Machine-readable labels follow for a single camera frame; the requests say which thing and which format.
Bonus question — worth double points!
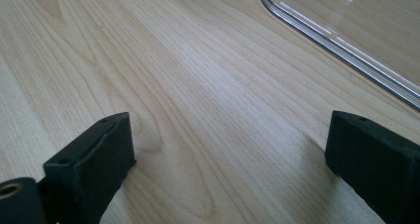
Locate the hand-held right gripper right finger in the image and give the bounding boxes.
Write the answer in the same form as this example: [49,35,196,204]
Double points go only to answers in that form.
[324,110,420,224]

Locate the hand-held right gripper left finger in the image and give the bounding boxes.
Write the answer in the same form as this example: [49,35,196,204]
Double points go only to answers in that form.
[39,111,138,224]

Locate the clear plastic container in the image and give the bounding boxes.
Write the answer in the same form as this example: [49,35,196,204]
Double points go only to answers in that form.
[258,0,420,113]

